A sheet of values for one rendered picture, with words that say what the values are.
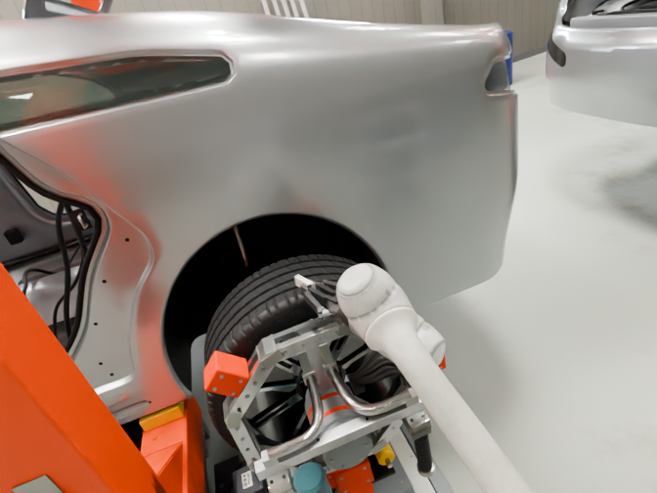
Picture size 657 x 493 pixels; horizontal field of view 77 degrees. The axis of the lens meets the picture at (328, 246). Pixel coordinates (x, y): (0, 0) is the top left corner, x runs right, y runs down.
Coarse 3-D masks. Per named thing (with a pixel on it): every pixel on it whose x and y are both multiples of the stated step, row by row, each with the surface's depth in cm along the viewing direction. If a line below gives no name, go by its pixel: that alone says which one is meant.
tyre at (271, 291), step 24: (288, 264) 123; (312, 264) 122; (336, 264) 124; (240, 288) 122; (264, 288) 116; (288, 288) 112; (216, 312) 125; (240, 312) 113; (264, 312) 107; (288, 312) 108; (312, 312) 110; (216, 336) 117; (240, 336) 107; (264, 336) 109; (216, 408) 114
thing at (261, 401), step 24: (288, 360) 118; (336, 360) 124; (360, 360) 151; (264, 384) 120; (288, 384) 121; (384, 384) 136; (264, 408) 137; (288, 408) 144; (264, 432) 126; (288, 432) 134
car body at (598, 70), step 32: (576, 0) 311; (608, 0) 319; (640, 0) 300; (576, 32) 271; (608, 32) 249; (640, 32) 231; (576, 64) 270; (608, 64) 248; (640, 64) 230; (576, 96) 279; (608, 96) 255; (640, 96) 236
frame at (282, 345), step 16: (320, 320) 107; (336, 320) 105; (272, 336) 105; (288, 336) 106; (304, 336) 103; (320, 336) 104; (336, 336) 105; (256, 352) 105; (272, 352) 101; (288, 352) 103; (256, 368) 102; (272, 368) 103; (256, 384) 104; (240, 400) 105; (224, 416) 107; (240, 416) 107; (240, 432) 109; (384, 432) 128; (240, 448) 112; (256, 448) 115; (320, 464) 127
